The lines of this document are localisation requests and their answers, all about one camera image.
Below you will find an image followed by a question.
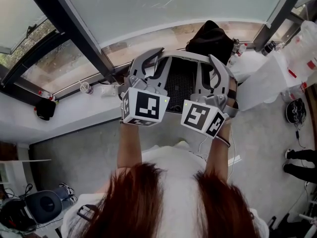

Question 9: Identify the person's white shirt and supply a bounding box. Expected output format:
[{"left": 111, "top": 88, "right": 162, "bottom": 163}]
[{"left": 60, "top": 145, "right": 269, "bottom": 238}]

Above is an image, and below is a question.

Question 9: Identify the black flask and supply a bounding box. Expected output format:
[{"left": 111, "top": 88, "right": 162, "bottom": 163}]
[{"left": 262, "top": 40, "right": 276, "bottom": 56}]

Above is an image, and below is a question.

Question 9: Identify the black strap buckle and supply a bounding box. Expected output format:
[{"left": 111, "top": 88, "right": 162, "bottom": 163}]
[{"left": 77, "top": 204, "right": 100, "bottom": 222}]

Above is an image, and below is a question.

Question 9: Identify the person's right forearm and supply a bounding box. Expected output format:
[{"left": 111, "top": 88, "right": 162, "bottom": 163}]
[{"left": 205, "top": 125, "right": 232, "bottom": 180}]

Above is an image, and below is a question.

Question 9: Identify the black office chair base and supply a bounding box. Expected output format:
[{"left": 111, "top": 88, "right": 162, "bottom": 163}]
[{"left": 268, "top": 213, "right": 317, "bottom": 238}]

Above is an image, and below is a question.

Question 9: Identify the clear bottle red cap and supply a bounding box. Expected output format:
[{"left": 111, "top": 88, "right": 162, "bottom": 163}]
[
  {"left": 237, "top": 43, "right": 248, "bottom": 57},
  {"left": 38, "top": 90, "right": 56, "bottom": 101}
]

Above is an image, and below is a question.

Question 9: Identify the person's left forearm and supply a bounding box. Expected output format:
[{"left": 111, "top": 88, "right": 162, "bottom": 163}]
[{"left": 116, "top": 121, "right": 143, "bottom": 170}]

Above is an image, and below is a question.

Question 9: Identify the white floor cable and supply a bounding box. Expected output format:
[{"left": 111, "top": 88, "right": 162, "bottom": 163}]
[{"left": 198, "top": 135, "right": 211, "bottom": 156}]

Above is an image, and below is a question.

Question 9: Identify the white basket with handle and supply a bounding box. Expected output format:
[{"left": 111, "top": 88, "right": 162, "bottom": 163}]
[{"left": 146, "top": 50, "right": 216, "bottom": 114}]

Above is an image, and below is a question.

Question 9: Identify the grey padded chair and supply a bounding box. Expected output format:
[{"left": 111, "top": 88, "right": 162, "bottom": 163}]
[{"left": 24, "top": 190, "right": 63, "bottom": 224}]

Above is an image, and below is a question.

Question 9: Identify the plastic drink cup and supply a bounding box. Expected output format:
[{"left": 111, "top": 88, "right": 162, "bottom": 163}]
[{"left": 79, "top": 81, "right": 94, "bottom": 95}]

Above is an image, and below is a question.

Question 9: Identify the black wrist band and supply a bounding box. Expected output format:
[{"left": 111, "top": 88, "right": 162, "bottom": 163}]
[{"left": 217, "top": 135, "right": 231, "bottom": 148}]

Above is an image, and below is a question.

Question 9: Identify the brown handbag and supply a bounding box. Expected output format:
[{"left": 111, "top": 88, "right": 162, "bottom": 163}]
[{"left": 103, "top": 68, "right": 131, "bottom": 85}]

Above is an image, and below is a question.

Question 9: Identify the person's right hand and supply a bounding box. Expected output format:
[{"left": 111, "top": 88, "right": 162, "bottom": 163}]
[{"left": 227, "top": 79, "right": 239, "bottom": 109}]

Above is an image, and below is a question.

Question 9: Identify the small clear plastic bag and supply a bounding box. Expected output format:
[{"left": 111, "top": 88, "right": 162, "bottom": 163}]
[{"left": 100, "top": 85, "right": 117, "bottom": 98}]

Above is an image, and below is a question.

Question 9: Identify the white cabinet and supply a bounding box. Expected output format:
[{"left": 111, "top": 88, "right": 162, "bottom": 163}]
[{"left": 237, "top": 56, "right": 289, "bottom": 112}]

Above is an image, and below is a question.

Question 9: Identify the clear bag of bottles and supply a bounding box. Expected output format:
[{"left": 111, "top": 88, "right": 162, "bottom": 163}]
[
  {"left": 281, "top": 82, "right": 308, "bottom": 101},
  {"left": 282, "top": 20, "right": 317, "bottom": 84}
]

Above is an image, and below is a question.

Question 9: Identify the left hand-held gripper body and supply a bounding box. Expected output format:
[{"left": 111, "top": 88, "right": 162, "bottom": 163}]
[{"left": 116, "top": 74, "right": 170, "bottom": 128}]

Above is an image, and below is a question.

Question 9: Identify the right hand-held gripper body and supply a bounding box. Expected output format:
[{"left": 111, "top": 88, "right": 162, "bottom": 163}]
[{"left": 180, "top": 94, "right": 240, "bottom": 139}]

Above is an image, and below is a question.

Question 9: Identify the round black cable basket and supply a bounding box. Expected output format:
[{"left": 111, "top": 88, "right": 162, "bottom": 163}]
[{"left": 285, "top": 98, "right": 307, "bottom": 125}]

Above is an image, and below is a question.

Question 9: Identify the black backpack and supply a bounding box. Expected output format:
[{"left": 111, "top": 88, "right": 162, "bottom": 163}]
[{"left": 185, "top": 20, "right": 235, "bottom": 66}]

